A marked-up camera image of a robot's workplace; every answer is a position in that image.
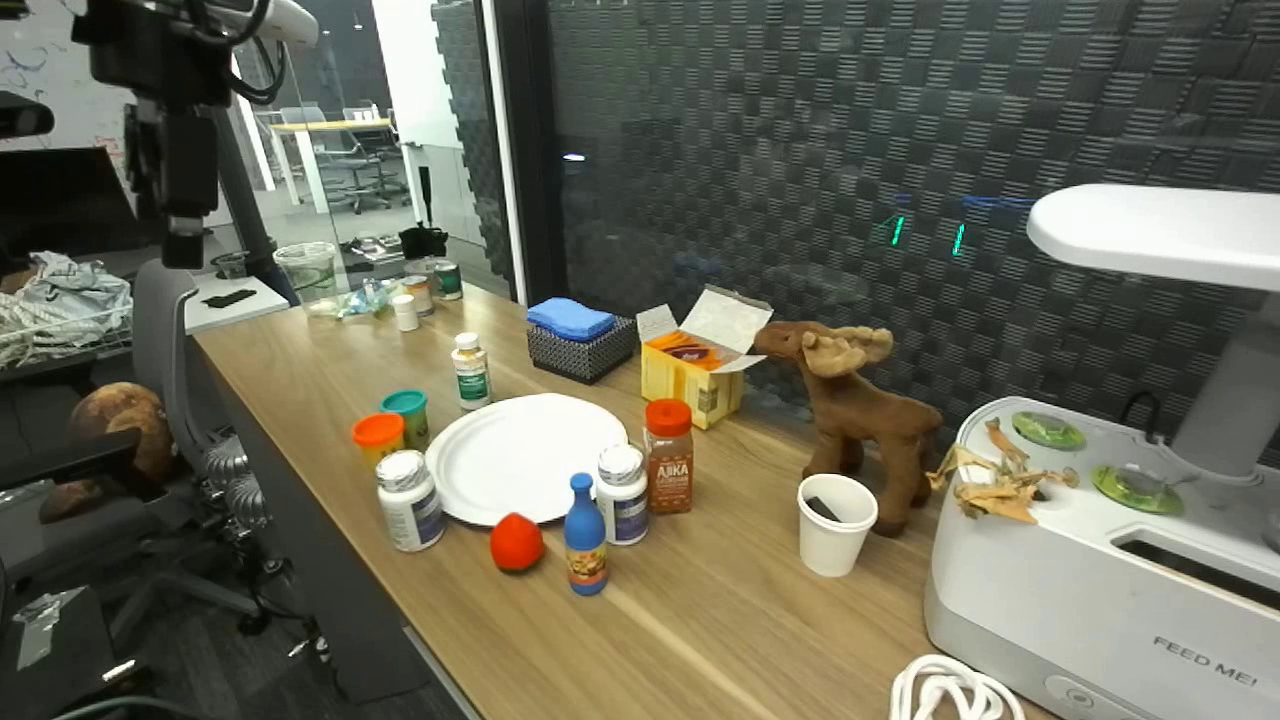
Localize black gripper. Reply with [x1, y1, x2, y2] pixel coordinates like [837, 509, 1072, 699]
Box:
[124, 101, 223, 270]

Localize orange lid dough tub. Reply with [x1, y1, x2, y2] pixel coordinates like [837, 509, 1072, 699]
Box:
[348, 413, 409, 473]

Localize small green label pill bottle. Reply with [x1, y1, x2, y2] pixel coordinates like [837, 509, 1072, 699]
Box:
[447, 327, 494, 413]

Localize blue toy bottle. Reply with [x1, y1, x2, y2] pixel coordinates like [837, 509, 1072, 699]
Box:
[560, 467, 618, 599]

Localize white pill bottle dark label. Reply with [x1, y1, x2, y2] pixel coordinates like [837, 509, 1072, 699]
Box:
[593, 440, 656, 553]

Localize white paper plate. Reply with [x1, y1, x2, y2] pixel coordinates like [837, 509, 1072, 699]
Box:
[423, 386, 634, 530]

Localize black stand pole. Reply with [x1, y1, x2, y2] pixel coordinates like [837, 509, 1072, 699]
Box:
[216, 112, 306, 304]

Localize grey office chair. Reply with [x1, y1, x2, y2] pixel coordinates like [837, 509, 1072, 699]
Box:
[0, 254, 326, 673]

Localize clear plastic container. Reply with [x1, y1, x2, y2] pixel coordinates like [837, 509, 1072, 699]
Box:
[274, 236, 354, 311]

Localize crumpled cloth pile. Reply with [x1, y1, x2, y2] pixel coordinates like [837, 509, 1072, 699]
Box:
[0, 251, 138, 373]

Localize round brown plush toy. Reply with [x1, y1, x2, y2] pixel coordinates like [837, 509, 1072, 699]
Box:
[65, 375, 176, 490]

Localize small green label jar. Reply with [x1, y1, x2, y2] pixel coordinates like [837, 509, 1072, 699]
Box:
[428, 254, 469, 304]

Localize large blue label pill bottle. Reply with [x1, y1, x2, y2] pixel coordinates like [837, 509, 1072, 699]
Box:
[372, 449, 447, 556]

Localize blue folded cloth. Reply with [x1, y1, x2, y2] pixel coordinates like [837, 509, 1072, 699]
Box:
[526, 290, 621, 343]

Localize grey woven box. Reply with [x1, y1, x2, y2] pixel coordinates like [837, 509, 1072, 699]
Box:
[526, 311, 640, 386]

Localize red toy ball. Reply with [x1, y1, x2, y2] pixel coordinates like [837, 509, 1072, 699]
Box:
[484, 509, 547, 580]

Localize open yellow cardboard box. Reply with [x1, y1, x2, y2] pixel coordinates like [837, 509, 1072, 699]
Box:
[634, 278, 778, 432]

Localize brown moose plush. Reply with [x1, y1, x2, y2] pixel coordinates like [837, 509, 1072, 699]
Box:
[753, 315, 949, 539]

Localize white foam cup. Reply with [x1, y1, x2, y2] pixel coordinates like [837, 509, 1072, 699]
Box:
[794, 467, 883, 580]

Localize dried plant pieces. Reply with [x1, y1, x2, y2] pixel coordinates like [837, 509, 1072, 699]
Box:
[927, 417, 1083, 528]

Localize green pod disc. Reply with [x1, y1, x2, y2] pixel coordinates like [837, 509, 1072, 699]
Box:
[1008, 406, 1091, 454]
[1091, 459, 1189, 520]

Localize white countertop appliance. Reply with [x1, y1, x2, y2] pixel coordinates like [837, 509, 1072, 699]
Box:
[922, 181, 1280, 720]

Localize coiled white cable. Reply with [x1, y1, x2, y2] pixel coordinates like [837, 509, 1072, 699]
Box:
[883, 649, 1030, 720]

